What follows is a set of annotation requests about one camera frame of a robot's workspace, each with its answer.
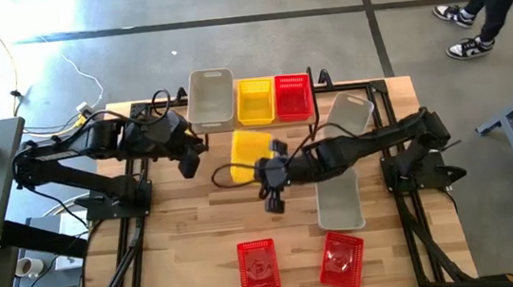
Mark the black aluminium table frame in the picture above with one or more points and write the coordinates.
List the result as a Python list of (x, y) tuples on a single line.
[(137, 110)]

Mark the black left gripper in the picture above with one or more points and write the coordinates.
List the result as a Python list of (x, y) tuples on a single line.
[(174, 130)]

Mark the grey plastic bin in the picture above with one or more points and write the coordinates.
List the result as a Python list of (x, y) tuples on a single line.
[(348, 110), (339, 206), (210, 100)]

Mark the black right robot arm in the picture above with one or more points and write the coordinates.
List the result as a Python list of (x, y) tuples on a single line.
[(380, 137)]

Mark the red plastic mesh basket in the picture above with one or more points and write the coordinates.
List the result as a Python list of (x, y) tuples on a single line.
[(258, 267), (342, 261), (293, 96)]

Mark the yellow plastic mesh basket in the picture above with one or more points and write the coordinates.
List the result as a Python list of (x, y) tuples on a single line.
[(256, 101), (248, 151)]

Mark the black desk support beam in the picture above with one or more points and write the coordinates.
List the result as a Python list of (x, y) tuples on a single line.
[(42, 238)]

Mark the black white sneaker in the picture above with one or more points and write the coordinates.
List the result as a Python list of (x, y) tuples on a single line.
[(453, 16), (468, 48)]

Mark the white power strip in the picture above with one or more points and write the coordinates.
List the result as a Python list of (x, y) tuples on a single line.
[(83, 109)]

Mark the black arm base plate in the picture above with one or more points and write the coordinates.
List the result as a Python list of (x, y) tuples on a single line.
[(101, 210), (437, 179)]

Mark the wooden shelf with black legs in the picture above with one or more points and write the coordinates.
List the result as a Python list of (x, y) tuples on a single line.
[(295, 123)]

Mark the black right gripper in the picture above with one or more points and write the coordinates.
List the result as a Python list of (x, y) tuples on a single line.
[(271, 174)]

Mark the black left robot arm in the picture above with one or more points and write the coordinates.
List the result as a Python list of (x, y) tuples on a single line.
[(70, 144)]

